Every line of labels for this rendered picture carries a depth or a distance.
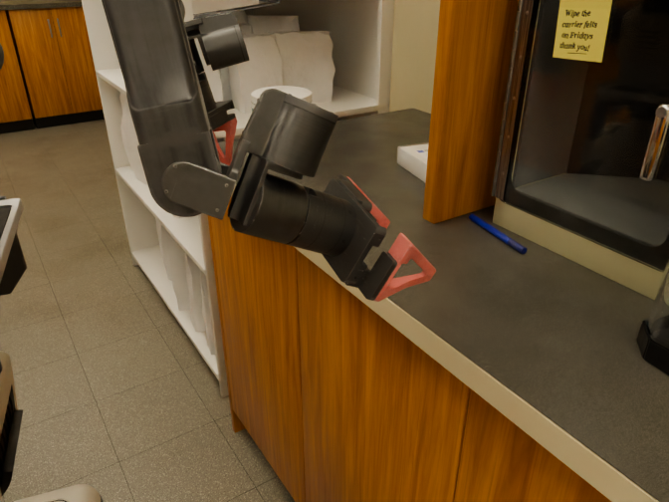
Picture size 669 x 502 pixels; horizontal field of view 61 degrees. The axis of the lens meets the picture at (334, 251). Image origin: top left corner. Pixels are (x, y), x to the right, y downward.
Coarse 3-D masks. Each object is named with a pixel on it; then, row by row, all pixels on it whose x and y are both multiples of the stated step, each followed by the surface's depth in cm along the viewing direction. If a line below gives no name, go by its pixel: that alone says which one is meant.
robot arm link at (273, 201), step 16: (256, 160) 48; (240, 176) 50; (256, 176) 48; (272, 176) 49; (240, 192) 48; (256, 192) 47; (272, 192) 48; (288, 192) 49; (304, 192) 50; (240, 208) 49; (256, 208) 47; (272, 208) 48; (288, 208) 49; (304, 208) 50; (240, 224) 49; (256, 224) 48; (272, 224) 48; (288, 224) 49; (272, 240) 51; (288, 240) 51
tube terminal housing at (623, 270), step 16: (496, 208) 97; (512, 208) 94; (512, 224) 94; (528, 224) 92; (544, 224) 89; (544, 240) 90; (560, 240) 87; (576, 240) 85; (576, 256) 85; (592, 256) 83; (608, 256) 81; (624, 256) 79; (608, 272) 81; (624, 272) 79; (640, 272) 77; (656, 272) 75; (640, 288) 78; (656, 288) 76
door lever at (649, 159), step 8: (664, 104) 63; (656, 112) 63; (664, 112) 63; (656, 120) 64; (664, 120) 63; (656, 128) 64; (664, 128) 64; (656, 136) 64; (664, 136) 64; (648, 144) 66; (656, 144) 65; (664, 144) 65; (648, 152) 66; (656, 152) 65; (648, 160) 66; (656, 160) 65; (648, 168) 66; (656, 168) 66; (640, 176) 67; (648, 176) 66; (656, 176) 67
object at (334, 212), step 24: (312, 192) 52; (336, 192) 57; (312, 216) 50; (336, 216) 52; (360, 216) 53; (312, 240) 51; (336, 240) 52; (360, 240) 52; (336, 264) 54; (360, 264) 52
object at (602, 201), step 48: (624, 0) 68; (528, 48) 82; (624, 48) 70; (528, 96) 84; (576, 96) 77; (624, 96) 71; (528, 144) 86; (576, 144) 79; (624, 144) 73; (528, 192) 88; (576, 192) 81; (624, 192) 75; (624, 240) 77
